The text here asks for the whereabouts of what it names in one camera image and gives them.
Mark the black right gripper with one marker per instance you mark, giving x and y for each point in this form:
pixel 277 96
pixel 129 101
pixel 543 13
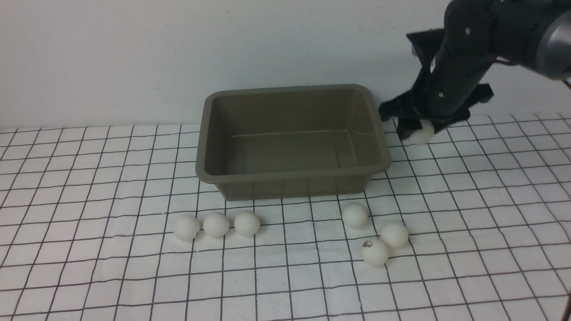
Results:
pixel 454 60

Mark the white ping-pong ball with logo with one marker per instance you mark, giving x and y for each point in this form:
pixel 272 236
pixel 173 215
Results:
pixel 375 252

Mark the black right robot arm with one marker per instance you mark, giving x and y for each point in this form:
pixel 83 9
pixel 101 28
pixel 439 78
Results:
pixel 534 34

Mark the olive green plastic bin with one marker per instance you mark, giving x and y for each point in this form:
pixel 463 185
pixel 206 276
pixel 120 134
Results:
pixel 290 142

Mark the white checkered tablecloth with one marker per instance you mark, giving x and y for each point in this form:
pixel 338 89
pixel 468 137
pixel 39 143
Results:
pixel 87 231

